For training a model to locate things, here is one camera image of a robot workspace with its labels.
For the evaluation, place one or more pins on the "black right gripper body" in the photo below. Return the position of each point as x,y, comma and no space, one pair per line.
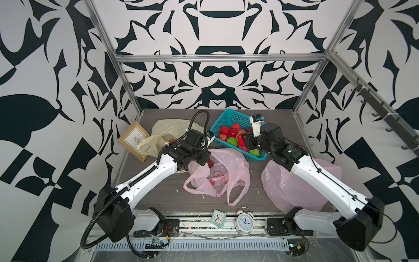
257,142

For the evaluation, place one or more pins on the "red crinkled rear-bag apple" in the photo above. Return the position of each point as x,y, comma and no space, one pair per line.
210,163

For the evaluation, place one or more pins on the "wall hook rail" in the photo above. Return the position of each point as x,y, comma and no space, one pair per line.
396,123

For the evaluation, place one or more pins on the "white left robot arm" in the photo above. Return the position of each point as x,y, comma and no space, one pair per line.
113,211

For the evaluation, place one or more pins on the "green apple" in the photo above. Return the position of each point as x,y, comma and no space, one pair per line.
233,141
255,153

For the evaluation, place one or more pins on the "gold framed picture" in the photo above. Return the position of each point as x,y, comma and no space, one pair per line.
132,138

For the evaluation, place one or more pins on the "white slotted cable duct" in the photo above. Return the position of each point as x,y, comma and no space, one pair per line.
280,245

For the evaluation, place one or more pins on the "pink plastic bag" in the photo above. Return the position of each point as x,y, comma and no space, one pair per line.
229,177
286,190

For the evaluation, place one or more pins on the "smooth red apple with stem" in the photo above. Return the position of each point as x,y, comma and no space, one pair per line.
223,137

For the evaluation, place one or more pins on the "teal perforated plastic basket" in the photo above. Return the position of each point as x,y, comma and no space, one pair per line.
228,118

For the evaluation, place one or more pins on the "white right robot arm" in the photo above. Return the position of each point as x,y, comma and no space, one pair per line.
358,218

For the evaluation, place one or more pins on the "white twin-bell alarm clock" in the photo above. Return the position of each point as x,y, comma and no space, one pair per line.
244,222

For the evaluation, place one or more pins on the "pink plastic bag front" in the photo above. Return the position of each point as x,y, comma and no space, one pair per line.
286,190

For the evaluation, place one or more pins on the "small teal square clock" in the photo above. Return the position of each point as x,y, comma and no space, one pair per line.
218,218

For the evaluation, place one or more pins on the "red strawberry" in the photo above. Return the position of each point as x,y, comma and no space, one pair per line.
235,126
225,130

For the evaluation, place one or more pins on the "large red bell-shaped fruit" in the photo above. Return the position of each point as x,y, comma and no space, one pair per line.
241,143

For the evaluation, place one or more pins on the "yellow plastic bag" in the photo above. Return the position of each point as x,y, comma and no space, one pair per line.
162,132

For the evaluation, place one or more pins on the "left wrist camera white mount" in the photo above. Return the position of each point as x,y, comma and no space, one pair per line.
210,136

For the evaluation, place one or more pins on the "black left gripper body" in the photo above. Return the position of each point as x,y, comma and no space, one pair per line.
199,158

